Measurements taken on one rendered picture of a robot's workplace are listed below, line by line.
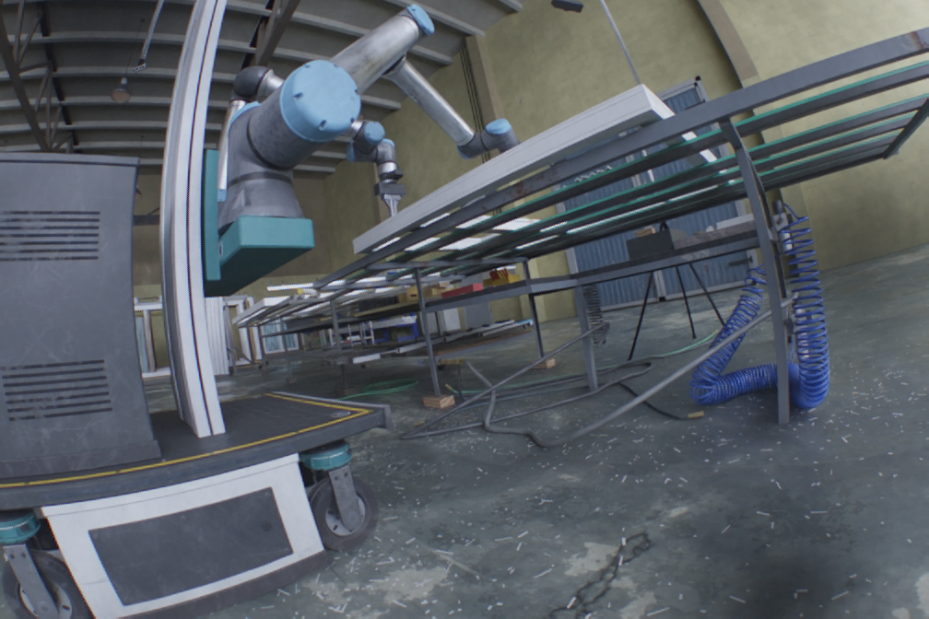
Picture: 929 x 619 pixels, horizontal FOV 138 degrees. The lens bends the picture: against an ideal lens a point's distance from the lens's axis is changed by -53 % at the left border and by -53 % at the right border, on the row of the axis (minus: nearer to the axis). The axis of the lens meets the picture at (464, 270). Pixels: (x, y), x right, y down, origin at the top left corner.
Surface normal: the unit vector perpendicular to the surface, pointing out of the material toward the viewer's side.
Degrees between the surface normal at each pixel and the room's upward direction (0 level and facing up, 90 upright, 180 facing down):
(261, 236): 90
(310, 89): 94
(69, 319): 90
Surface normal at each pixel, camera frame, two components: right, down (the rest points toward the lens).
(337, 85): 0.80, -0.14
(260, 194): 0.39, -0.51
